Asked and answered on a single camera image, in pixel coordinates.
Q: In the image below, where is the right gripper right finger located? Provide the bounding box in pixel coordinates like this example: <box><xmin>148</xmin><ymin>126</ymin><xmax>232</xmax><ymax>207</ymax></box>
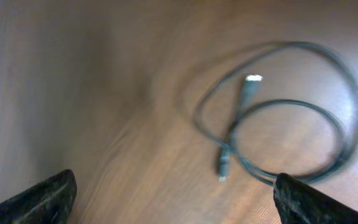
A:
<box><xmin>273</xmin><ymin>173</ymin><xmax>358</xmax><ymax>224</ymax></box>

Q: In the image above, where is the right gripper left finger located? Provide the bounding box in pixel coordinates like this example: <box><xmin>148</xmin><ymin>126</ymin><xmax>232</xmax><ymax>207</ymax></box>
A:
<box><xmin>0</xmin><ymin>169</ymin><xmax>77</xmax><ymax>224</ymax></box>

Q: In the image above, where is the thin black USB cable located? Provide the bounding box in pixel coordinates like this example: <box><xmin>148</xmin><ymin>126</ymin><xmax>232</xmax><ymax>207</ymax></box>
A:
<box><xmin>191</xmin><ymin>40</ymin><xmax>358</xmax><ymax>187</ymax></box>

